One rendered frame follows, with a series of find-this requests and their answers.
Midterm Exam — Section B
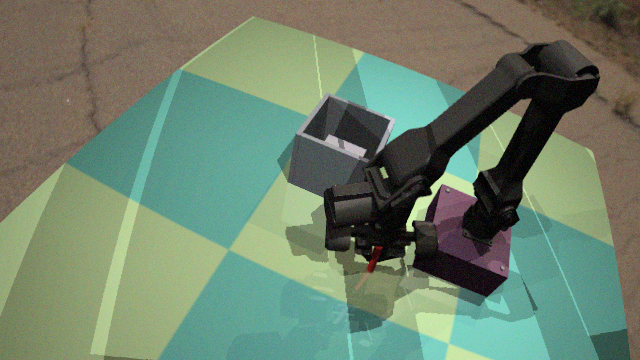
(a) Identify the red peg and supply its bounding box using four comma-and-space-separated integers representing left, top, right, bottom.
367, 246, 383, 273

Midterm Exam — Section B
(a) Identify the white square plate with hole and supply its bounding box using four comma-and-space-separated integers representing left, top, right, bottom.
325, 134, 367, 157

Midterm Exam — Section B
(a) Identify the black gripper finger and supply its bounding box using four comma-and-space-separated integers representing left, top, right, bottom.
354, 237, 373, 261
378, 247, 406, 262

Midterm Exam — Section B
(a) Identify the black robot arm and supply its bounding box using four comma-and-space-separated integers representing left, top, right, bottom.
324, 39, 600, 246

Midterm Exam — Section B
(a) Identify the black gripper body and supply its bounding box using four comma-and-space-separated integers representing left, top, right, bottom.
325, 217, 439, 258

